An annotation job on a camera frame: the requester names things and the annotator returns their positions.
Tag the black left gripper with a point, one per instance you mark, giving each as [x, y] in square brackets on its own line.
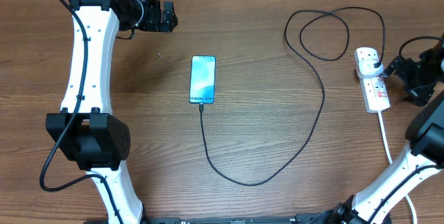
[154, 23]

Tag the blue Samsung Galaxy smartphone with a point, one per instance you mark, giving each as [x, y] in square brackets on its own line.
[202, 79]

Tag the white power strip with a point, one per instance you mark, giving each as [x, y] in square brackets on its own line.
[373, 89]

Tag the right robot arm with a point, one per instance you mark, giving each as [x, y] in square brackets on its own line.
[422, 155]

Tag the white charger plug adapter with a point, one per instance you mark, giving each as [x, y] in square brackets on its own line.
[367, 69]

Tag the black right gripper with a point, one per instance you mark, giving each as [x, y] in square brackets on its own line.
[419, 94]

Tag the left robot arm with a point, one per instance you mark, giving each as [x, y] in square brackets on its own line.
[85, 129]

